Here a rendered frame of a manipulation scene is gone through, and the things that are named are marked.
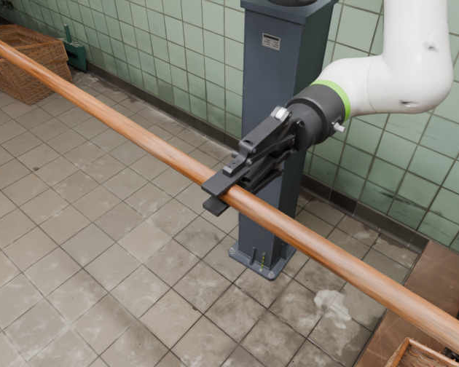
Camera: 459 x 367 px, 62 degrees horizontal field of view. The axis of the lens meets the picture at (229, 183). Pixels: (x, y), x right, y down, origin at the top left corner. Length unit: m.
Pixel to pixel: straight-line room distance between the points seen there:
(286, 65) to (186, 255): 1.12
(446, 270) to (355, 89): 0.79
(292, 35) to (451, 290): 0.86
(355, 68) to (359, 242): 1.44
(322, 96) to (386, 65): 0.11
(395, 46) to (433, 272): 0.82
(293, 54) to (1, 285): 1.65
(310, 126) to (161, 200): 1.63
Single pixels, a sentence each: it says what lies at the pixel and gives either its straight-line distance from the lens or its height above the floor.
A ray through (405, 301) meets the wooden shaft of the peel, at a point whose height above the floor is 1.21.
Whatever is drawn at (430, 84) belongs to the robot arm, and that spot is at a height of 1.28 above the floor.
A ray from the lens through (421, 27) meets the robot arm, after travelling 0.68.
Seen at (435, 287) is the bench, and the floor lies 0.58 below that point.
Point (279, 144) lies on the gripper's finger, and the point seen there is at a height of 1.22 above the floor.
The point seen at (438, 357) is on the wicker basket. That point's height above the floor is 0.75.
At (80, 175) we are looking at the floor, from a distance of 2.46.
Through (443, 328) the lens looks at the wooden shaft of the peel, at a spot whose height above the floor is 1.21.
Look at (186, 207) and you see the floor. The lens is 2.13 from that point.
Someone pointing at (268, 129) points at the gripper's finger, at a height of 1.25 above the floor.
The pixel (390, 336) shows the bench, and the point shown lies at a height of 0.58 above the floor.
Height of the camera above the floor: 1.59
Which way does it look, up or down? 45 degrees down
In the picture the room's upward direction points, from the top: straight up
